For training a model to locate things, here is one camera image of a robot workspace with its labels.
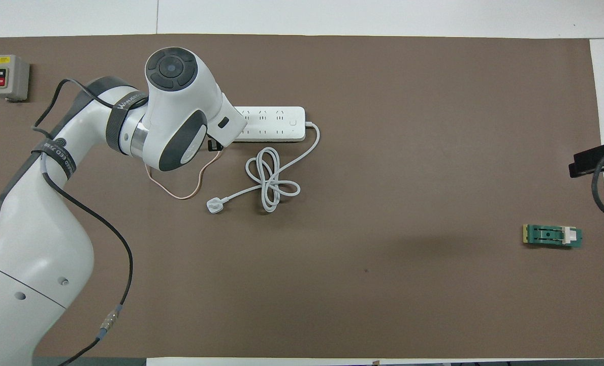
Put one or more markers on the white power strip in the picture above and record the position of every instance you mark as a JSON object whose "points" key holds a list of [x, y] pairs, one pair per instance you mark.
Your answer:
{"points": [[276, 123]]}

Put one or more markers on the grey on-off switch box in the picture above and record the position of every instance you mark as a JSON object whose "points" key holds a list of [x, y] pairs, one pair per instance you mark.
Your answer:
{"points": [[8, 74]]}

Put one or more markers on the green knife switch block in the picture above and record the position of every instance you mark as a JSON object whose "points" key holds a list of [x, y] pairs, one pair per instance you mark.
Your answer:
{"points": [[550, 236]]}

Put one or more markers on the brown table mat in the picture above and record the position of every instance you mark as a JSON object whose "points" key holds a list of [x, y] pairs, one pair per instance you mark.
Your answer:
{"points": [[332, 284]]}

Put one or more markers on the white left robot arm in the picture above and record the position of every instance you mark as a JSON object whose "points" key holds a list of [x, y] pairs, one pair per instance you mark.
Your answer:
{"points": [[32, 254]]}

